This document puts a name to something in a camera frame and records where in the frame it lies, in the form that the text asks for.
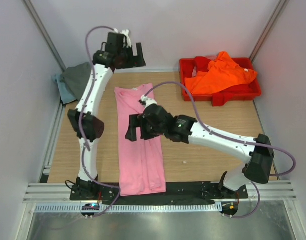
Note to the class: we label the red plastic bin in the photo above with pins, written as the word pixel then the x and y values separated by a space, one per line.
pixel 235 93

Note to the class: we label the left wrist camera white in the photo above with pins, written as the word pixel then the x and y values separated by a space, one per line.
pixel 126 37

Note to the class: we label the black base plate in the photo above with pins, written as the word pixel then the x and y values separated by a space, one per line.
pixel 177 193

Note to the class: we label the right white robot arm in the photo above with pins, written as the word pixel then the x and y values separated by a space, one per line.
pixel 255 153

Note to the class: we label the white slotted cable duct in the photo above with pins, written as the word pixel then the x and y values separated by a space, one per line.
pixel 90 208

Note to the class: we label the grey folded t-shirt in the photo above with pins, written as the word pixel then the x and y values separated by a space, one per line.
pixel 76 78

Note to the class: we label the orange t-shirt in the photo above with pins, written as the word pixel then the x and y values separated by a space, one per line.
pixel 216 75

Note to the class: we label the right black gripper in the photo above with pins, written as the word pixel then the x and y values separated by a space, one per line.
pixel 138 120

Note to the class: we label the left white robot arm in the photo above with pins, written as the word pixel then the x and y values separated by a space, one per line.
pixel 83 118

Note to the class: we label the light blue folded t-shirt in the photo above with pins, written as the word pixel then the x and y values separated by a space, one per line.
pixel 65 96

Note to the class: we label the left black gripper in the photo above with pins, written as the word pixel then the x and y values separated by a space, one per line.
pixel 134 61

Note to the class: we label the pink t-shirt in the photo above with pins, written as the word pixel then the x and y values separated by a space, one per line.
pixel 141 169

